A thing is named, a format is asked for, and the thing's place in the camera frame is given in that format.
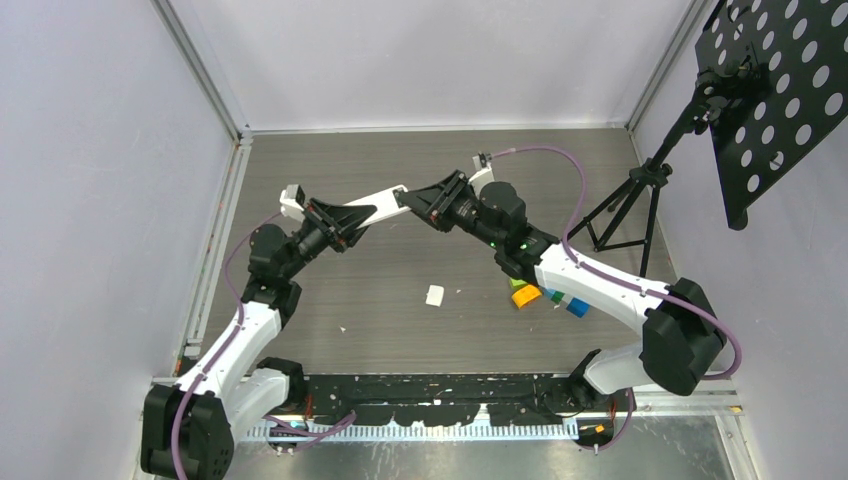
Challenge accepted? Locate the blue green striped block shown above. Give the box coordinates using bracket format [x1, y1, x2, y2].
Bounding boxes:
[541, 288, 591, 318]

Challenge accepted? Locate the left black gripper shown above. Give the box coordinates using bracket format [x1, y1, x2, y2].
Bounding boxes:
[282, 199, 379, 280]

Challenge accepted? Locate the orange block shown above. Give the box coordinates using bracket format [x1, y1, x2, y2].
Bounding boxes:
[511, 284, 543, 309]

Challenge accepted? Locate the black perforated panel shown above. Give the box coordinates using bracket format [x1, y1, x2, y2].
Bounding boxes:
[695, 0, 847, 231]

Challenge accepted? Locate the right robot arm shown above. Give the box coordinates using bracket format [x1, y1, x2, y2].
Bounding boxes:
[395, 171, 728, 411]

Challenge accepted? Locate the white battery cover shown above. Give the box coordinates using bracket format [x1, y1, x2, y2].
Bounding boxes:
[425, 284, 445, 307]

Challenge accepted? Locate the black tripod stand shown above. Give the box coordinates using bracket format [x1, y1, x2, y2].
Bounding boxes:
[566, 60, 765, 278]

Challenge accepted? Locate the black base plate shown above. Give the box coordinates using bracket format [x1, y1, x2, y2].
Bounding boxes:
[274, 373, 635, 447]

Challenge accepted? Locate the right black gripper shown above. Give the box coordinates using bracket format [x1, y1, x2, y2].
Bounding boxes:
[398, 171, 503, 251]

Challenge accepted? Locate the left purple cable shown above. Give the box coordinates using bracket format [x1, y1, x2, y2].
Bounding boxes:
[170, 211, 358, 480]

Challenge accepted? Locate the white remote control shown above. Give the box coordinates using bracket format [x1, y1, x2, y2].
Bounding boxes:
[346, 184, 410, 228]

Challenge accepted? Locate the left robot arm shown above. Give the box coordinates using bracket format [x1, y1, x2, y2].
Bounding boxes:
[140, 199, 378, 479]

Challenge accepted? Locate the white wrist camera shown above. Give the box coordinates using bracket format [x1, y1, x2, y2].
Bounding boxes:
[469, 152, 494, 193]
[279, 184, 306, 223]

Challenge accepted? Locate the aluminium frame rail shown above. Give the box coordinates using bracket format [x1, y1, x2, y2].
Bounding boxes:
[139, 377, 743, 444]

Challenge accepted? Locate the lime green block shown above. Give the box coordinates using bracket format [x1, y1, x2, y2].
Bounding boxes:
[509, 278, 527, 290]

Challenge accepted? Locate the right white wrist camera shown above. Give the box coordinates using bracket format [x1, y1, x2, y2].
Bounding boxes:
[469, 152, 494, 193]

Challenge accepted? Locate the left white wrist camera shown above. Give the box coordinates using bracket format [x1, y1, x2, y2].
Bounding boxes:
[279, 184, 306, 223]

